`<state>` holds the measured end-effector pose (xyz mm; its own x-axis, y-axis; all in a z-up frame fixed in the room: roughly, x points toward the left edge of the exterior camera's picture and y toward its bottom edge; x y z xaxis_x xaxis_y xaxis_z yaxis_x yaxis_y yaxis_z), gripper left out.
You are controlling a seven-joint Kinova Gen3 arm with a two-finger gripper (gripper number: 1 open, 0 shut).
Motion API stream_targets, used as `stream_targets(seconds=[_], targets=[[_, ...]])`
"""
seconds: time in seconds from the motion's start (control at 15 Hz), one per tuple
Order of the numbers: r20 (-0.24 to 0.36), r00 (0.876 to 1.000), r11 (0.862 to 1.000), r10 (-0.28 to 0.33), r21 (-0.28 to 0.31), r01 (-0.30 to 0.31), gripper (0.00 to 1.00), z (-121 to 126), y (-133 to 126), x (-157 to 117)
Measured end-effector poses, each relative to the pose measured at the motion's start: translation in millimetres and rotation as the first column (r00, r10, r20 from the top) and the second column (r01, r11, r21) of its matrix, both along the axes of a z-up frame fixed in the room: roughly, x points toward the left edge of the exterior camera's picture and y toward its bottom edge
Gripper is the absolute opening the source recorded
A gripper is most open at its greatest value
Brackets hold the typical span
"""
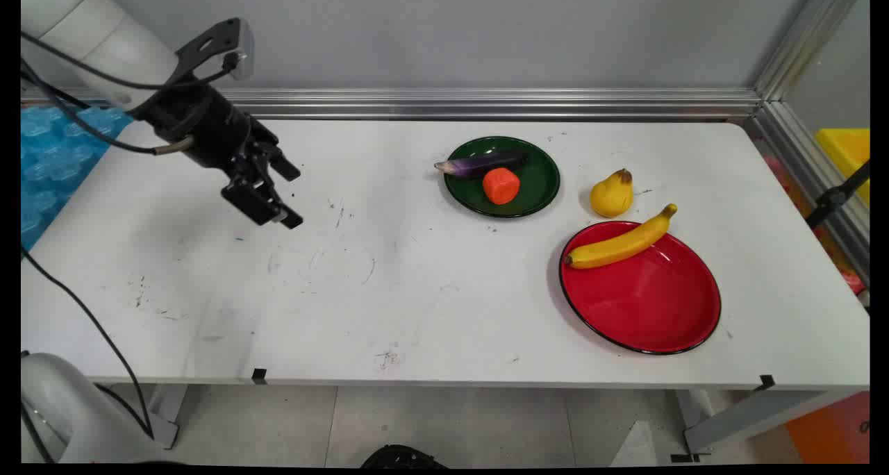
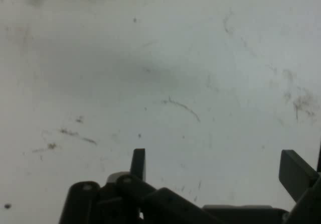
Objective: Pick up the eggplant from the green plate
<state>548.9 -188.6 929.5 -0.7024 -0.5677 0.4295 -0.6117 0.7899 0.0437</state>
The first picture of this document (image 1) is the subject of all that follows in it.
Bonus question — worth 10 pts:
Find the upright aluminium frame post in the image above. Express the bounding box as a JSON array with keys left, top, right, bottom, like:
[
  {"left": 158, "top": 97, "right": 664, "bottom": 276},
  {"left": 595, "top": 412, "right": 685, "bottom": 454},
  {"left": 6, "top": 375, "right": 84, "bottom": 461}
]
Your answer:
[{"left": 753, "top": 0, "right": 866, "bottom": 102}]

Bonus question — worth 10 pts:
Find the yellow toy pear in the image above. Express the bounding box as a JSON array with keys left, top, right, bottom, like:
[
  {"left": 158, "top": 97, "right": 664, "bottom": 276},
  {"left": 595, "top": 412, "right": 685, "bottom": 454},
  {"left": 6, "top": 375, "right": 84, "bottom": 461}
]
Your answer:
[{"left": 590, "top": 169, "right": 635, "bottom": 219}]

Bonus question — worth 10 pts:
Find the red round plate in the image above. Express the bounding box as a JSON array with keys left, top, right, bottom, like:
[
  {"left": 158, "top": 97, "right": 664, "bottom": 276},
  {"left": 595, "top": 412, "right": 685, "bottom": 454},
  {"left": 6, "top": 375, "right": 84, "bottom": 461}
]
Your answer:
[{"left": 558, "top": 220, "right": 722, "bottom": 356}]

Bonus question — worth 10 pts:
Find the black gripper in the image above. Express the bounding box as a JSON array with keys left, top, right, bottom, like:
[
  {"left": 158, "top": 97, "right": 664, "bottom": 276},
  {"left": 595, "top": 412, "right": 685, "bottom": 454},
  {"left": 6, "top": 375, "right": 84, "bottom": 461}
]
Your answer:
[{"left": 131, "top": 81, "right": 305, "bottom": 230}]

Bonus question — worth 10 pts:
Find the orange toy carrot piece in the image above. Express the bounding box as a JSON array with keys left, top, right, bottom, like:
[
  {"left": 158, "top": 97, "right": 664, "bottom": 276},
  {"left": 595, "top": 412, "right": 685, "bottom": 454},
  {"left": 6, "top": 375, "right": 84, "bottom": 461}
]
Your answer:
[{"left": 482, "top": 167, "right": 522, "bottom": 206}]

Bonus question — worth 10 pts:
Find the red pink packaging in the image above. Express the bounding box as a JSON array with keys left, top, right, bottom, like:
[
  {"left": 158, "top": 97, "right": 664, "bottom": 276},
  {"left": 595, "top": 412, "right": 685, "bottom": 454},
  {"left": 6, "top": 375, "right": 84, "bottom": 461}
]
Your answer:
[{"left": 763, "top": 156, "right": 867, "bottom": 297}]

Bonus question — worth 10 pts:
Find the blue bubble wrap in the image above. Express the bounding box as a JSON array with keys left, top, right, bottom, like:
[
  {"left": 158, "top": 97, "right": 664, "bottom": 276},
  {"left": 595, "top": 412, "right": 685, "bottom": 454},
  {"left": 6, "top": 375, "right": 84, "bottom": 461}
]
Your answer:
[{"left": 21, "top": 104, "right": 134, "bottom": 251}]

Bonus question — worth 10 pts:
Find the purple toy eggplant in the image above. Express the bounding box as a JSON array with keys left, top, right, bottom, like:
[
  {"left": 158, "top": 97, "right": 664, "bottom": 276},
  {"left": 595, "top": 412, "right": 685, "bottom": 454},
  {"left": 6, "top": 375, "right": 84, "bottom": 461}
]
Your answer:
[{"left": 434, "top": 151, "right": 527, "bottom": 180}]

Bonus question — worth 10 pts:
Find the yellow plastic box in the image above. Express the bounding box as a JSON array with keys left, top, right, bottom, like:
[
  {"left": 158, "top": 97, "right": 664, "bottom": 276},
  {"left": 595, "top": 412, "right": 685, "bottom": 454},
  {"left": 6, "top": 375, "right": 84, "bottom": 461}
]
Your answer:
[{"left": 814, "top": 127, "right": 870, "bottom": 206}]

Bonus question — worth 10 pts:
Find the yellow toy banana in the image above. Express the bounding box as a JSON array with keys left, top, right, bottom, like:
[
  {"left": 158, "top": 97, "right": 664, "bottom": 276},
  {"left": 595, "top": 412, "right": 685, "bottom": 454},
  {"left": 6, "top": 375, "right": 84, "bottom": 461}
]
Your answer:
[{"left": 563, "top": 203, "right": 679, "bottom": 270}]

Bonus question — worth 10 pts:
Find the green round plate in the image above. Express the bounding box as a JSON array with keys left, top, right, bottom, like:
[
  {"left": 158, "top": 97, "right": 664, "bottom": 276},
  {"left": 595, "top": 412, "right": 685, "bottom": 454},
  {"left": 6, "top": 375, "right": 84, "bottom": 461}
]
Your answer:
[{"left": 443, "top": 136, "right": 561, "bottom": 219}]

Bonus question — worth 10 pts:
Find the orange box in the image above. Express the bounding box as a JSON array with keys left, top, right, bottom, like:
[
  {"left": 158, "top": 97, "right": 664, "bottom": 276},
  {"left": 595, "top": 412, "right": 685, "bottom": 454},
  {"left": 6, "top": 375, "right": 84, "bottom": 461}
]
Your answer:
[{"left": 784, "top": 391, "right": 870, "bottom": 465}]

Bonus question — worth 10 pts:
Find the white table leg with foot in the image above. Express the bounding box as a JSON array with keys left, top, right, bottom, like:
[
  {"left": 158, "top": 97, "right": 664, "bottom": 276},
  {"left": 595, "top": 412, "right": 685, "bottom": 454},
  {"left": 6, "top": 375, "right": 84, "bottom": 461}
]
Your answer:
[{"left": 668, "top": 389, "right": 854, "bottom": 463}]

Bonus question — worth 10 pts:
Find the short aluminium frame rail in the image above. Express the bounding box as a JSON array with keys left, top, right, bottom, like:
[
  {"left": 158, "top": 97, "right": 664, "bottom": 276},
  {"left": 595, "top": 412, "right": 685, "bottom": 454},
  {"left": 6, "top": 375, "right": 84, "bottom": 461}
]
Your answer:
[{"left": 745, "top": 100, "right": 870, "bottom": 285}]

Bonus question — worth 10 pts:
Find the black round object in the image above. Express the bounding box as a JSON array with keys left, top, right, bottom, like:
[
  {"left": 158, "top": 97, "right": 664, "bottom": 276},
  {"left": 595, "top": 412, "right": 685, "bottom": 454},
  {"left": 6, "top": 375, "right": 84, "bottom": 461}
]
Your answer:
[{"left": 360, "top": 444, "right": 450, "bottom": 469}]

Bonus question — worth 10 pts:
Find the long aluminium frame rail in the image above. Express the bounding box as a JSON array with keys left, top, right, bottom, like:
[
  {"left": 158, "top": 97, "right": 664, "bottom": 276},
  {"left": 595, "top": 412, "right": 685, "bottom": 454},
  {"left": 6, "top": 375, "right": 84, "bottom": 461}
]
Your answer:
[{"left": 21, "top": 87, "right": 765, "bottom": 122}]

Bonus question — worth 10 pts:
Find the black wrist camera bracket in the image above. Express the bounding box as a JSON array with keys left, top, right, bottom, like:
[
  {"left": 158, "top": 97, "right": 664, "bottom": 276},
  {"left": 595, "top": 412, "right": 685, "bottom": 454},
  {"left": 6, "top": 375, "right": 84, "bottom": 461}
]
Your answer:
[{"left": 175, "top": 18, "right": 241, "bottom": 81}]

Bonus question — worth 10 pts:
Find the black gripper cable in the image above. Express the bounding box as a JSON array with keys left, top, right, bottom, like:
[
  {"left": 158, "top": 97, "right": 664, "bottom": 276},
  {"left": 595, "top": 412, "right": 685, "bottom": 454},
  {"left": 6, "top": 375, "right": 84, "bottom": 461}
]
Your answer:
[{"left": 21, "top": 62, "right": 195, "bottom": 440}]

